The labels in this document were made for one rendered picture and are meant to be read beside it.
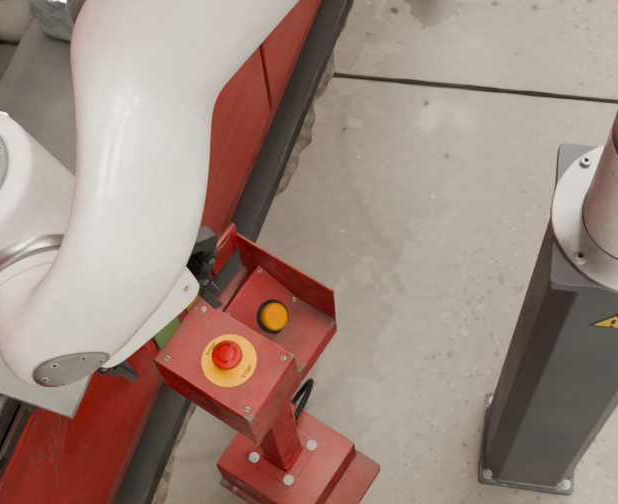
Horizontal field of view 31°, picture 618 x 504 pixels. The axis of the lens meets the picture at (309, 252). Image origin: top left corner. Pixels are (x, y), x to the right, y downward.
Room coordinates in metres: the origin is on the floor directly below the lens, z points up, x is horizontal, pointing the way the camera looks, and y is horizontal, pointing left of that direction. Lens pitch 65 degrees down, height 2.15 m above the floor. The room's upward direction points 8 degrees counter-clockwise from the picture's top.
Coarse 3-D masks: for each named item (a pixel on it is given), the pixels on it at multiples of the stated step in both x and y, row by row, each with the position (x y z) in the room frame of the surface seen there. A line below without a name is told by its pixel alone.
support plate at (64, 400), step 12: (0, 360) 0.45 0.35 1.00; (0, 372) 0.43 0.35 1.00; (0, 384) 0.42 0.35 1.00; (12, 384) 0.42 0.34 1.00; (24, 384) 0.41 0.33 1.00; (72, 384) 0.41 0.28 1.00; (84, 384) 0.40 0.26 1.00; (12, 396) 0.40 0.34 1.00; (24, 396) 0.40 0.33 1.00; (36, 396) 0.40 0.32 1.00; (48, 396) 0.40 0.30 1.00; (60, 396) 0.39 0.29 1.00; (72, 396) 0.39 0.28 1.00; (48, 408) 0.38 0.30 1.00; (60, 408) 0.38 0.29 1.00; (72, 408) 0.38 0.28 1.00
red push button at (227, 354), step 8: (216, 344) 0.50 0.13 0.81; (224, 344) 0.50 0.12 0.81; (232, 344) 0.50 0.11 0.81; (216, 352) 0.49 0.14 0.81; (224, 352) 0.49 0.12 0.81; (232, 352) 0.49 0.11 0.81; (240, 352) 0.49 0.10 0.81; (216, 360) 0.48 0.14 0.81; (224, 360) 0.48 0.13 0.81; (232, 360) 0.48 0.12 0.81; (240, 360) 0.48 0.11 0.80; (224, 368) 0.47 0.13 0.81; (232, 368) 0.47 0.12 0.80
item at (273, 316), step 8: (272, 304) 0.58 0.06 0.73; (280, 304) 0.58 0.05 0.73; (264, 312) 0.56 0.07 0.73; (272, 312) 0.56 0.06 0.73; (280, 312) 0.56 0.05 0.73; (264, 320) 0.55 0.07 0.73; (272, 320) 0.55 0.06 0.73; (280, 320) 0.55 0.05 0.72; (272, 328) 0.54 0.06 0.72; (280, 328) 0.55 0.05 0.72
